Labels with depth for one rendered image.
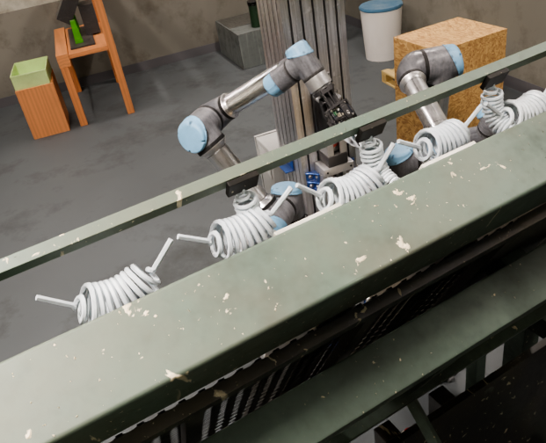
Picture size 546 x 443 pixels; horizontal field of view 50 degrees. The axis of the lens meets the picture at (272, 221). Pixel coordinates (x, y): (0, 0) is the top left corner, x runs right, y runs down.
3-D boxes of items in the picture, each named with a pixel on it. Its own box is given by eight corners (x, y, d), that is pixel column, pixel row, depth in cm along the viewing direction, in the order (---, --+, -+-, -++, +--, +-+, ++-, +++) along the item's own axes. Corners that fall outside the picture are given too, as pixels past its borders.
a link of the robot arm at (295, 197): (309, 206, 231) (305, 177, 223) (297, 226, 221) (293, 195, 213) (281, 204, 235) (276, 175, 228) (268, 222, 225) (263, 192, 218)
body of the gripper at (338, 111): (336, 128, 173) (314, 94, 172) (332, 129, 182) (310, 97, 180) (358, 113, 173) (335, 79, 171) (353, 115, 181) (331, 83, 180)
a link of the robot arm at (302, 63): (289, 50, 181) (309, 35, 175) (309, 81, 182) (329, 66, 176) (277, 56, 174) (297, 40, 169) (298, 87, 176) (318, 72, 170)
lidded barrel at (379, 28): (412, 55, 692) (411, 2, 659) (375, 66, 680) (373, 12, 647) (389, 46, 733) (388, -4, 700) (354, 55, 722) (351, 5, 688)
